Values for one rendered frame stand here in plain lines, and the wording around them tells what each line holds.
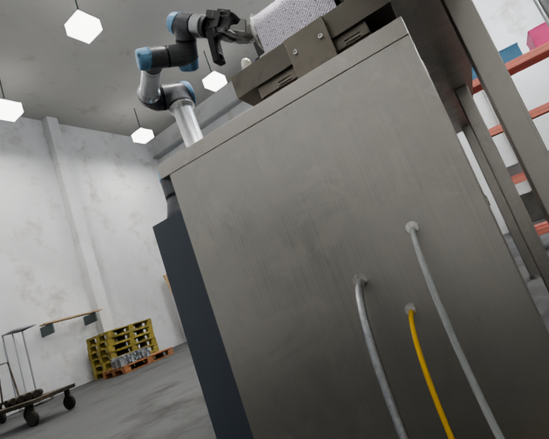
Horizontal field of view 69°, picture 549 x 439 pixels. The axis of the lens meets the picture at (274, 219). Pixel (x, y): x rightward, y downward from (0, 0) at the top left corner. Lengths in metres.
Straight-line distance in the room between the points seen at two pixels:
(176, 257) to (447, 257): 1.07
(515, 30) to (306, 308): 10.03
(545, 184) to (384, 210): 0.50
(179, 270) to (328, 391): 0.86
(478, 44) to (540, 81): 9.08
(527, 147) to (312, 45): 0.59
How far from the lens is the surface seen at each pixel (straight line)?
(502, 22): 10.74
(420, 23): 1.51
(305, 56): 0.96
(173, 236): 1.58
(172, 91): 1.91
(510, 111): 1.21
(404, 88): 0.83
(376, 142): 0.82
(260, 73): 1.03
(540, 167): 1.19
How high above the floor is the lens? 0.49
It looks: 10 degrees up
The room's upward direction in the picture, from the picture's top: 20 degrees counter-clockwise
